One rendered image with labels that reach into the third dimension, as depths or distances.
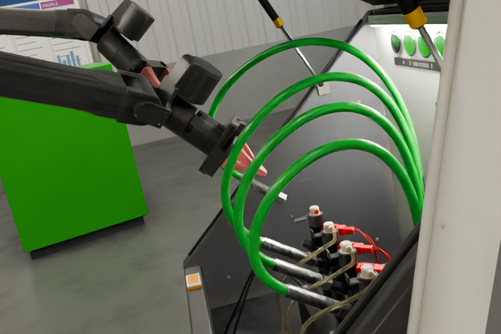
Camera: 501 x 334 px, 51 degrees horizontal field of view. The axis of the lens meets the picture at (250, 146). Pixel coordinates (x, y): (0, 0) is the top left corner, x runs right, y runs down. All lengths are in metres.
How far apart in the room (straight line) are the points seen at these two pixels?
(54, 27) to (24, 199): 3.11
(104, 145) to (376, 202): 3.08
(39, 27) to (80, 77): 0.42
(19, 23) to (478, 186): 0.98
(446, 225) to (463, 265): 0.04
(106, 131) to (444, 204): 3.73
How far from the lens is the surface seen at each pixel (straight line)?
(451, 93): 0.56
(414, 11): 0.59
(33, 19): 1.22
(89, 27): 1.13
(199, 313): 1.10
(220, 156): 0.86
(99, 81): 0.80
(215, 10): 7.48
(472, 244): 0.52
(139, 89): 0.82
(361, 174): 1.30
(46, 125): 4.12
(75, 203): 4.25
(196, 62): 0.84
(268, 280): 0.69
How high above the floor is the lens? 1.50
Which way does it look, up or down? 14 degrees down
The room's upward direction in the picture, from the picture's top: 11 degrees counter-clockwise
